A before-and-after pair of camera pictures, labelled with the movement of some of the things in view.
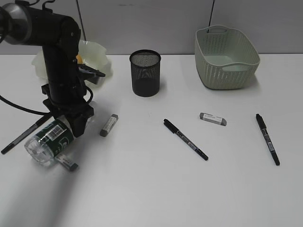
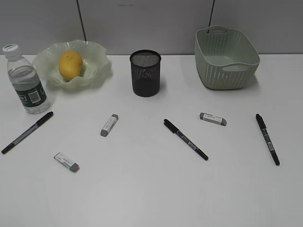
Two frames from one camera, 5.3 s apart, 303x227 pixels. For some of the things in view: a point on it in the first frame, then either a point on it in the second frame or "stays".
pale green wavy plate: [95, 62] stays
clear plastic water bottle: [42, 147] to [26, 81]
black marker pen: [262, 124] stays
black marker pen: [27, 132] stays
